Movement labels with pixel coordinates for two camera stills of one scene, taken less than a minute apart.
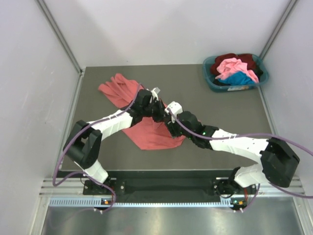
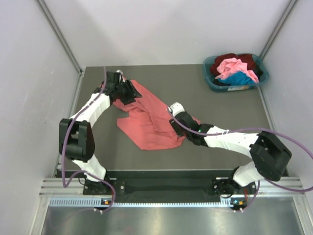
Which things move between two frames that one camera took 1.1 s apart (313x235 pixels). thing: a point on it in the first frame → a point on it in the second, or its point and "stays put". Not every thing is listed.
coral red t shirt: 122,90 stays put
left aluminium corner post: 62,36 stays put
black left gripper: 161,113 → 132,92
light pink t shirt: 227,66 stays put
